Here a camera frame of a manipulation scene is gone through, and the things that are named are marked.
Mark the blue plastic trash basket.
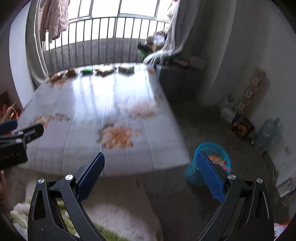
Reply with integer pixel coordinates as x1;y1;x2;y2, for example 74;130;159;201
186;141;232;187

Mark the orange snack packet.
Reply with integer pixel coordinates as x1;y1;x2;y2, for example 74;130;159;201
49;72;64;83

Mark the green fuzzy sleeve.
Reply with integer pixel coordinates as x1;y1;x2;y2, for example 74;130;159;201
10;200;130;241

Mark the clear water jug far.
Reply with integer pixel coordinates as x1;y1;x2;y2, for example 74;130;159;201
254;117;280;153

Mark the small brown snack packet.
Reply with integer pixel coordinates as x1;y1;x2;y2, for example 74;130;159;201
65;68;77;78

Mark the green snack packet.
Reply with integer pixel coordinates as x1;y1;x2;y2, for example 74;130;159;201
81;67;93;75

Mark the yellow green snack bag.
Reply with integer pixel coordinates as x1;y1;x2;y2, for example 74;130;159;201
95;65;117;76

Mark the dark grey cabinet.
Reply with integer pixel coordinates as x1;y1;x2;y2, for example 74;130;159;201
155;64;203;104

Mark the pink quilted jacket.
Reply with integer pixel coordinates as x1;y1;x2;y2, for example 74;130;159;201
40;0;71;43

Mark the grey balcony railing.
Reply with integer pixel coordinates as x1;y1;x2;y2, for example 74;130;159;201
41;14;170;73

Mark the white curtain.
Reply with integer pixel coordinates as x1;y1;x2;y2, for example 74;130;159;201
143;1;201;65

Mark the patterned board leaning on wall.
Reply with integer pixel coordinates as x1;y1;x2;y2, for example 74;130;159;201
235;69;266;114

